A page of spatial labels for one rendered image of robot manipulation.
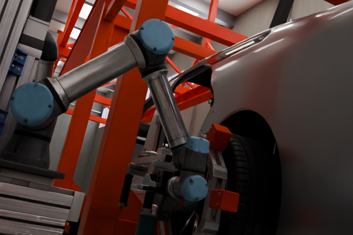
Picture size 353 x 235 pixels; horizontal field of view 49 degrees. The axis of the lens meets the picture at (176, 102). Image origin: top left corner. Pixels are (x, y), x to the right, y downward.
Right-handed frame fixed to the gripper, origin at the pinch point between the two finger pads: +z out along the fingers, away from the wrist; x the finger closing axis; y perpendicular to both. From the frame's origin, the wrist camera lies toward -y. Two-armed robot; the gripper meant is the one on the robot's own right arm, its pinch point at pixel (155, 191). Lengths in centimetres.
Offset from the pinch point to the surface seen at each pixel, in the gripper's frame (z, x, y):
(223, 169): -3.7, -25.1, 13.8
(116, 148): 65, 3, 20
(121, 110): 65, 5, 41
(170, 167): 2.8, -5.3, 10.5
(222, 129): 0.8, -24.5, 30.7
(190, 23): 314, -118, 243
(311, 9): 459, -438, 459
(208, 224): -4.7, -21.8, -8.0
